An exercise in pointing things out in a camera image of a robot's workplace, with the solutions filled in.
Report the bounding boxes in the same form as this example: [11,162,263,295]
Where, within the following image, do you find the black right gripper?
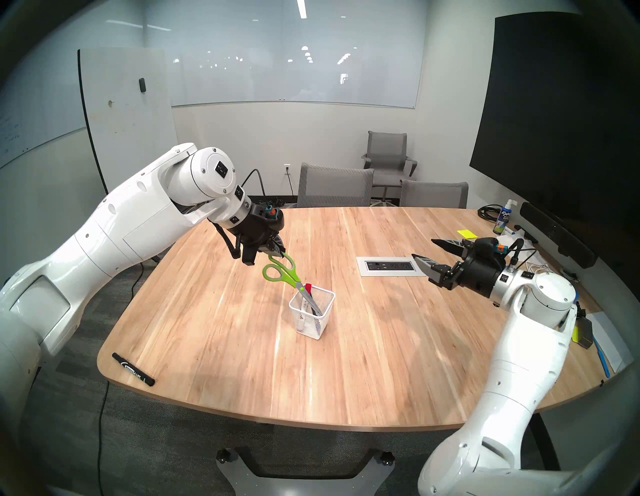
[411,237,507,300]

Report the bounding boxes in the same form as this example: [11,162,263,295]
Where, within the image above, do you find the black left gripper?
[235,207,288,266]

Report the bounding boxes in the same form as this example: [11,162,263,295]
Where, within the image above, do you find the green handled scissors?
[262,252,325,317]

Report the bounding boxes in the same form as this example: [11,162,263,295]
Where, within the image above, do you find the white mesh pen holder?
[289,286,337,341]

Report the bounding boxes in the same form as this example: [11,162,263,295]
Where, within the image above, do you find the black permanent marker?
[111,352,156,388]

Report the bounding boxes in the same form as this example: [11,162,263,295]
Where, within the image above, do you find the grey mesh office chair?
[399,180,470,209]
[297,162,375,208]

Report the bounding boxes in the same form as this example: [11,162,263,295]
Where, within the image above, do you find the whiteboard cleaner spray bottle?
[492,199,518,236]

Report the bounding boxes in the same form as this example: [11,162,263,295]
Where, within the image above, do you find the silver table power outlet panel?
[356,256,420,278]

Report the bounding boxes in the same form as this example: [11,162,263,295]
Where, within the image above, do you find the black video sound bar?
[520,202,597,269]

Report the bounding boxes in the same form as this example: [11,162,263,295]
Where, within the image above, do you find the grey office chair with armrests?
[361,131,418,203]

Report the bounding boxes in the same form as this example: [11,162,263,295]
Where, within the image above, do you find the yellow and black pad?
[572,317,595,349]

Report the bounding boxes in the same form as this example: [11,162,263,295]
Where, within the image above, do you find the white paper sheet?
[585,311,633,373]

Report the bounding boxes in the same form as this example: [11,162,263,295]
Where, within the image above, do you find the blue stick tool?
[592,340,612,379]

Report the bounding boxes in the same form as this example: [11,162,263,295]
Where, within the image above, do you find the rolling white whiteboard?
[77,48,180,196]

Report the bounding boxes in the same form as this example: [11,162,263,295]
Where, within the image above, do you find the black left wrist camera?
[260,203,286,229]

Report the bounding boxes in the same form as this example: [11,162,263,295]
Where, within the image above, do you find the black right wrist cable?
[502,238,537,271]

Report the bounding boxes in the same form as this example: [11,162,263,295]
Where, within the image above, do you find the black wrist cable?
[239,168,266,201]
[502,238,537,271]

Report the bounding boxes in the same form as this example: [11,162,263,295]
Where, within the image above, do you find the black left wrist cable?
[239,168,266,201]

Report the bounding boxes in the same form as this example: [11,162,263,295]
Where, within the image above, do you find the large black wall screen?
[469,12,640,271]

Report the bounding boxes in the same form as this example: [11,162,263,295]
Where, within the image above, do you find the wide glass wall whiteboard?
[145,0,428,109]

